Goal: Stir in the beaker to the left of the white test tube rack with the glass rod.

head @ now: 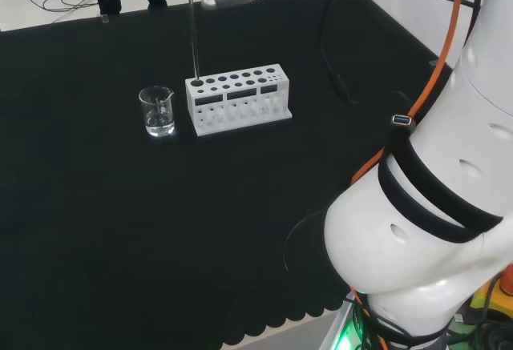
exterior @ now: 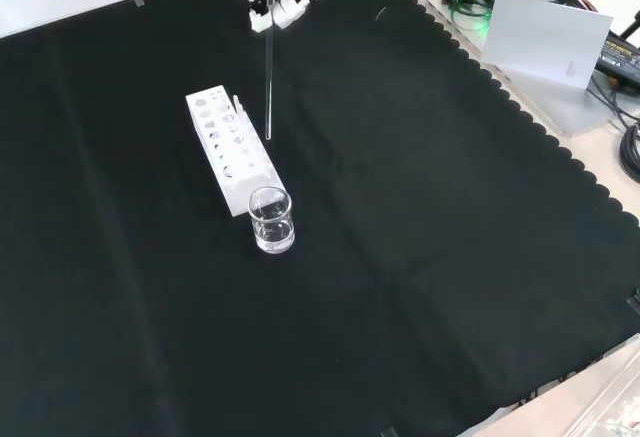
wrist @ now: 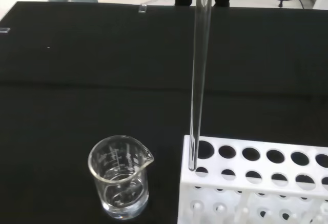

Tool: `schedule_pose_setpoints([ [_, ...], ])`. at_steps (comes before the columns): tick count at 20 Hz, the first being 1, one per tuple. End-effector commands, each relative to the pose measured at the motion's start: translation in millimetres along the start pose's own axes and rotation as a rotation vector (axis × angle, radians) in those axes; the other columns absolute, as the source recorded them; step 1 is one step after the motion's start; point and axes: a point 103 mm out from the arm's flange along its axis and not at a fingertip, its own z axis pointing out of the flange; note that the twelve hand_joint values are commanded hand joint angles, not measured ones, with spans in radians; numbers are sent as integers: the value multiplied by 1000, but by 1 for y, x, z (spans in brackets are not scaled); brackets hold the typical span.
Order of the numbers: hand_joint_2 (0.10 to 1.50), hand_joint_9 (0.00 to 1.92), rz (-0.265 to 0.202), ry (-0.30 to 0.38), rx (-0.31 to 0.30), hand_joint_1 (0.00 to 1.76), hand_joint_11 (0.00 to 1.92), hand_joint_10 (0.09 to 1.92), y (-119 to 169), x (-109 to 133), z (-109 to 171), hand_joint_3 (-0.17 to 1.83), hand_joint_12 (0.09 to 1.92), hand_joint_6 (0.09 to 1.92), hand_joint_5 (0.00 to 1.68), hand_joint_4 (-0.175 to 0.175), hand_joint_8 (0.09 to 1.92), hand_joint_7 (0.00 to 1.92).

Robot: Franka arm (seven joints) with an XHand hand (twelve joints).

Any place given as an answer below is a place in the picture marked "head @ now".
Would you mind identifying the clear glass rod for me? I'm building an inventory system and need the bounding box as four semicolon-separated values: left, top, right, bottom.
188;0;200;84

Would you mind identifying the white test tube rack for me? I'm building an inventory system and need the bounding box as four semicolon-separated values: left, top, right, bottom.
184;62;294;138

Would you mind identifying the clear glass beaker with water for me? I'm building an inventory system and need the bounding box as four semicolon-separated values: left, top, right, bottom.
138;85;176;139

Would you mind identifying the black plug with blue socket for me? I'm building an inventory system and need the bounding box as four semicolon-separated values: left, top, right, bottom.
390;113;414;128

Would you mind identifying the black bench cloth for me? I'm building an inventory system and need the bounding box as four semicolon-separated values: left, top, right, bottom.
0;0;454;348

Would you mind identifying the yellow stop button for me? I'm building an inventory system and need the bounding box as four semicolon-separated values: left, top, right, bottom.
470;263;513;320

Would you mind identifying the orange cable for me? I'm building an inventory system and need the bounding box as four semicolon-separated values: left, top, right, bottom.
349;0;464;350

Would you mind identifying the thin black cable loop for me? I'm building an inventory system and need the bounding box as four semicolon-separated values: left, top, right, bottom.
281;209;326;273

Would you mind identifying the grey base plate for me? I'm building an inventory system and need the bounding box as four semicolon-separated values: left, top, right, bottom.
320;296;364;350

